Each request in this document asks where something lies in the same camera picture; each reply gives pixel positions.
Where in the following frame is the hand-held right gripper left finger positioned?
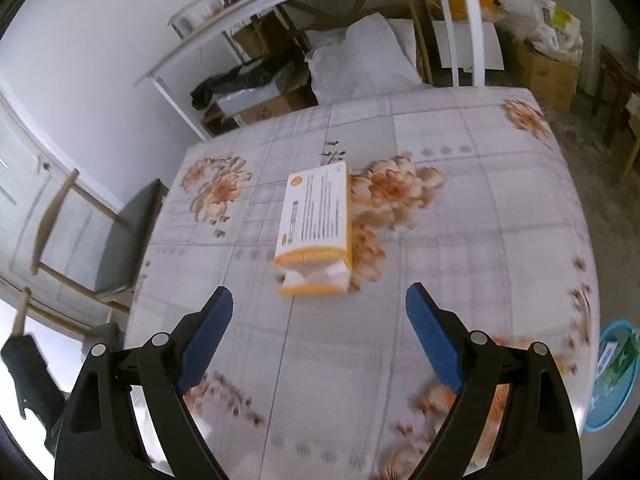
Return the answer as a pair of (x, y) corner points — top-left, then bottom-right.
(52, 285), (235, 480)

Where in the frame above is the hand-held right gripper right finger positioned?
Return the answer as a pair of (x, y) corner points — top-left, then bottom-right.
(405, 282), (583, 480)

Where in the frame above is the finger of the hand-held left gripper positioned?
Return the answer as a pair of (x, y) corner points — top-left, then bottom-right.
(0, 334), (68, 456)

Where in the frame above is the yellow white paper box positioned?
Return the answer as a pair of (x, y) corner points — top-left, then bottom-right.
(272, 161), (353, 297)

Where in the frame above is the blue plastic basket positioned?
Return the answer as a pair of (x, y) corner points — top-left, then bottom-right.
(582, 320), (640, 433)

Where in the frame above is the floral plastic tablecloth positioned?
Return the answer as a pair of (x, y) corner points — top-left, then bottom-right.
(122, 86), (601, 480)

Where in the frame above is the dark seat chair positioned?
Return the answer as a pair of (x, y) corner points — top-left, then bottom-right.
(30, 167), (171, 311)

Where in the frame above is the brown cardboard box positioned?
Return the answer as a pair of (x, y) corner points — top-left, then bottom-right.
(510, 40), (581, 112)
(200, 87), (321, 136)
(232, 12), (301, 61)

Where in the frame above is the black plastic bag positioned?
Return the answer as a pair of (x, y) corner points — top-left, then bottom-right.
(190, 60), (281, 110)

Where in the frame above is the white stuffed sack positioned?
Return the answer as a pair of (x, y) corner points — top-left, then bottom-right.
(304, 12), (423, 106)

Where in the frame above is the white cardboard box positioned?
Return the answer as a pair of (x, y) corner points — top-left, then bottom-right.
(432, 19), (506, 73)

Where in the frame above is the dark wooden stool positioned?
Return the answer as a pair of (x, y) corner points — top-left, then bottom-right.
(590, 45), (640, 146)

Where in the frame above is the white side table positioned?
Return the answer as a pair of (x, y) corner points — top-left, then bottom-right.
(132, 0), (488, 141)

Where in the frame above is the white plastic bag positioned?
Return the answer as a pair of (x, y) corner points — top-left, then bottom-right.
(505, 5), (556, 56)

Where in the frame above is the white green printed sack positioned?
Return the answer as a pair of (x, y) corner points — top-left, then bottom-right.
(542, 0), (585, 63)

